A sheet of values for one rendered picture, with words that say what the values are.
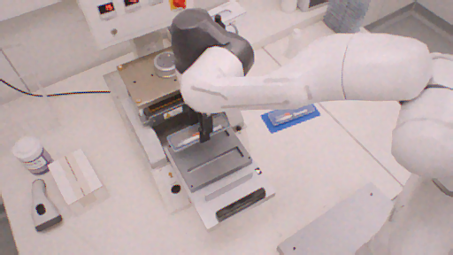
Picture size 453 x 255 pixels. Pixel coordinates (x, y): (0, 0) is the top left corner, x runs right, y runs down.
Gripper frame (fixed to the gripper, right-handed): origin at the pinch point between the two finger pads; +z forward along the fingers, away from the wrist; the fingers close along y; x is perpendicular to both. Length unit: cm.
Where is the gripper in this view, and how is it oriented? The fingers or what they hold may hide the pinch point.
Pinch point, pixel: (199, 126)
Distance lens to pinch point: 102.0
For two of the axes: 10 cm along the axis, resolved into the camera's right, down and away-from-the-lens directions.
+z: -0.2, 5.6, 8.3
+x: 8.7, -3.9, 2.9
